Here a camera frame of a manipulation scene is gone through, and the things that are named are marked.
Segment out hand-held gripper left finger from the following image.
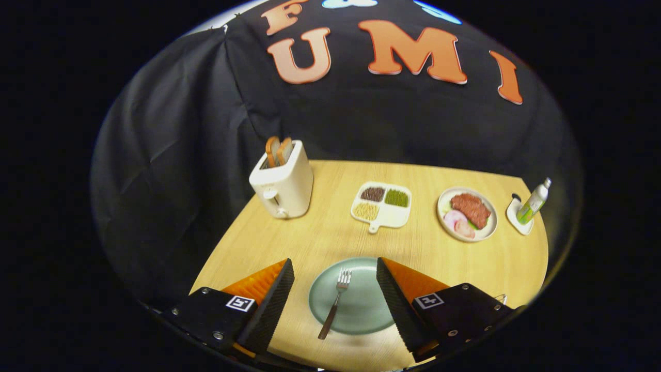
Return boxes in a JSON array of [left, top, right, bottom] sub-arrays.
[[160, 258, 295, 360]]

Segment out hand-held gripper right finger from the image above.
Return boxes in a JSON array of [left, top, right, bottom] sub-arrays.
[[376, 257, 517, 363]]

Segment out light blue round plate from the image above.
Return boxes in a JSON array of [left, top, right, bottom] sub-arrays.
[[308, 257, 398, 335]]

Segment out white divided snack tray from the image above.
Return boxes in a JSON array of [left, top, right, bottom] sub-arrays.
[[351, 181, 413, 234]]

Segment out yellow soybeans pile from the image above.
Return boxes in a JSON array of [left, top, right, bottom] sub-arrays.
[[354, 201, 380, 221]]

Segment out pale pink ham slice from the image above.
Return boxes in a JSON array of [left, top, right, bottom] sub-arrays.
[[443, 209, 468, 231]]

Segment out green beans pile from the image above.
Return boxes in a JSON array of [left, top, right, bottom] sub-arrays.
[[384, 189, 410, 208]]

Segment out brown steak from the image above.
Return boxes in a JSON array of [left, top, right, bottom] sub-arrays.
[[450, 193, 492, 230]]

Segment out white round meat plate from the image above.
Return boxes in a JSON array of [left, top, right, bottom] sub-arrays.
[[437, 187, 498, 243]]

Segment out white toaster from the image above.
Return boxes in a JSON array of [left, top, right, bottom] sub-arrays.
[[249, 139, 314, 220]]

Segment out white square dish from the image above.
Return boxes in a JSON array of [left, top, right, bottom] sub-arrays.
[[506, 198, 534, 236]]

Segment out toasted bread slice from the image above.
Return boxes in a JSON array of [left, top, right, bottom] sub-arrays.
[[265, 136, 281, 168], [276, 137, 293, 166]]

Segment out silver bottle with green label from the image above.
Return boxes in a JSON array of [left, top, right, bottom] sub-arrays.
[[516, 177, 552, 225]]

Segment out fork with wooden handle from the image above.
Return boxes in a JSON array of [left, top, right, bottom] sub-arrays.
[[318, 268, 353, 340]]

